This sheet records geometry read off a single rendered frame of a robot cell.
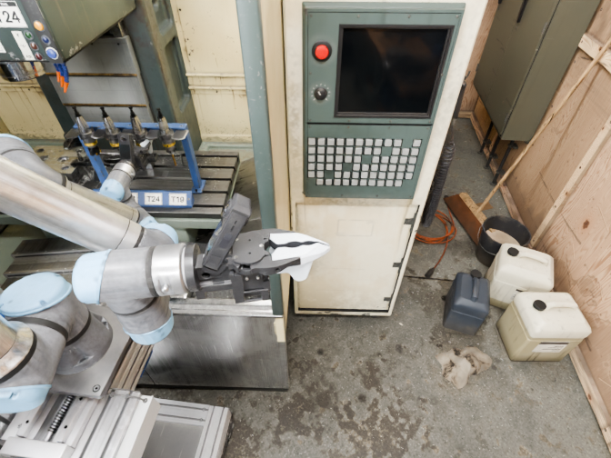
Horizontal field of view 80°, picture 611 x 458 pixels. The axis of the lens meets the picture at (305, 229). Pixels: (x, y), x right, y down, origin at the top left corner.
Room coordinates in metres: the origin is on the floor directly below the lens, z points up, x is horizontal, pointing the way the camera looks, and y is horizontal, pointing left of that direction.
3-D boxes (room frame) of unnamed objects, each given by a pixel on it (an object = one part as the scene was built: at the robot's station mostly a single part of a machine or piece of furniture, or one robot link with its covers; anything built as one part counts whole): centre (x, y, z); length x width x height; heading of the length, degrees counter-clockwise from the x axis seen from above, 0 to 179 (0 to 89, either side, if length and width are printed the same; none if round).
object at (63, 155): (1.48, 1.22, 0.97); 0.29 x 0.23 x 0.05; 88
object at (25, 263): (1.03, 0.91, 0.70); 0.90 x 0.30 x 0.16; 88
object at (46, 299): (0.42, 0.55, 1.33); 0.13 x 0.12 x 0.14; 8
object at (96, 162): (1.39, 0.95, 1.05); 0.10 x 0.05 x 0.30; 178
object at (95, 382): (0.41, 0.55, 1.13); 0.36 x 0.22 x 0.06; 173
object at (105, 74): (1.88, 1.09, 1.16); 0.48 x 0.05 x 0.51; 88
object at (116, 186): (1.04, 0.69, 1.17); 0.11 x 0.08 x 0.09; 178
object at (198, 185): (1.37, 0.51, 1.05); 0.10 x 0.05 x 0.30; 178
